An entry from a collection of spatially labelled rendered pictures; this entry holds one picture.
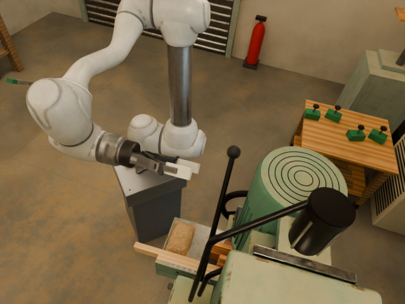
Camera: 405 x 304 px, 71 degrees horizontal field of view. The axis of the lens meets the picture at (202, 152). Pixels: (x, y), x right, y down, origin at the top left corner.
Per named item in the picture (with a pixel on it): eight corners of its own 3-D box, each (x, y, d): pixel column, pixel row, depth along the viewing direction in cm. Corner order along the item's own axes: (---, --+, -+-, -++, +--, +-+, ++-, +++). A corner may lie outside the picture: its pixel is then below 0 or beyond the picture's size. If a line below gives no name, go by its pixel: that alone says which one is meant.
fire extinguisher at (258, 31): (258, 63, 368) (271, 15, 323) (256, 70, 355) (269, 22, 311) (245, 59, 370) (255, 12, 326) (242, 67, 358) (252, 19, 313)
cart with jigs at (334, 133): (355, 161, 267) (396, 108, 219) (359, 213, 229) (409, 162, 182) (285, 142, 275) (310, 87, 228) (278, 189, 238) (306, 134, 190)
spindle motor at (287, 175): (296, 226, 82) (347, 155, 59) (294, 289, 71) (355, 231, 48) (237, 209, 84) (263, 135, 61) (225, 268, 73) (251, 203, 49)
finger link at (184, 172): (166, 161, 73) (166, 161, 72) (193, 168, 72) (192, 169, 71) (164, 172, 73) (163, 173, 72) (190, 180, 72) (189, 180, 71)
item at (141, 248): (288, 292, 98) (291, 288, 95) (287, 298, 97) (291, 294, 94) (137, 246, 104) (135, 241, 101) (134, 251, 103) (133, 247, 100)
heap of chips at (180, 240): (196, 226, 111) (197, 223, 109) (187, 257, 103) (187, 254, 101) (175, 220, 112) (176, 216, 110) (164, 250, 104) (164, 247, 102)
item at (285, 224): (313, 244, 51) (361, 192, 39) (313, 289, 46) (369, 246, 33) (269, 232, 52) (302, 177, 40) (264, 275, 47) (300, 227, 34)
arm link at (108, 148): (93, 163, 77) (113, 169, 77) (99, 131, 77) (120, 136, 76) (108, 161, 86) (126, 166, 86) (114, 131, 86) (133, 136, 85)
